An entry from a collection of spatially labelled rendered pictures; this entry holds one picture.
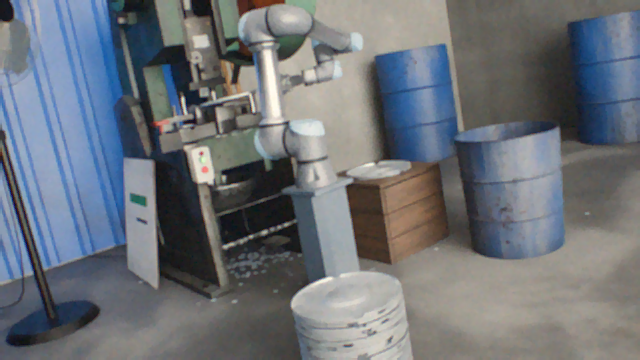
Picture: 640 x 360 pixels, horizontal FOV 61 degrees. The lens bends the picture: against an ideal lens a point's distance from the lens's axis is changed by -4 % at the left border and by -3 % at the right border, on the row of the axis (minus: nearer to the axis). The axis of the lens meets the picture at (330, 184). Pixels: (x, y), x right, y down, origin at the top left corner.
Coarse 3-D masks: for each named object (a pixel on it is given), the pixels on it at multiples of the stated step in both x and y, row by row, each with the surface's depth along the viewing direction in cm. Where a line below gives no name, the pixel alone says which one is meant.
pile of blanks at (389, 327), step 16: (400, 304) 139; (304, 320) 137; (352, 320) 131; (368, 320) 132; (384, 320) 135; (400, 320) 140; (304, 336) 140; (320, 336) 134; (336, 336) 132; (352, 336) 133; (368, 336) 134; (384, 336) 135; (400, 336) 139; (304, 352) 141; (320, 352) 135; (336, 352) 133; (352, 352) 133; (368, 352) 133; (384, 352) 134; (400, 352) 138
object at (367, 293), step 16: (368, 272) 157; (304, 288) 154; (320, 288) 153; (336, 288) 150; (352, 288) 148; (368, 288) 147; (384, 288) 145; (400, 288) 143; (304, 304) 144; (320, 304) 143; (336, 304) 140; (352, 304) 139; (368, 304) 137; (384, 304) 136; (320, 320) 133; (336, 320) 131
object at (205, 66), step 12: (192, 24) 244; (204, 24) 247; (192, 36) 244; (204, 36) 248; (192, 48) 244; (204, 48) 248; (216, 48) 252; (192, 60) 243; (204, 60) 247; (216, 60) 249; (180, 72) 254; (192, 72) 245; (204, 72) 245; (216, 72) 249
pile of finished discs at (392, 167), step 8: (392, 160) 264; (400, 160) 261; (360, 168) 263; (368, 168) 256; (376, 168) 252; (384, 168) 249; (392, 168) 249; (400, 168) 246; (408, 168) 246; (352, 176) 246; (360, 176) 242; (368, 176) 240; (376, 176) 239; (384, 176) 239
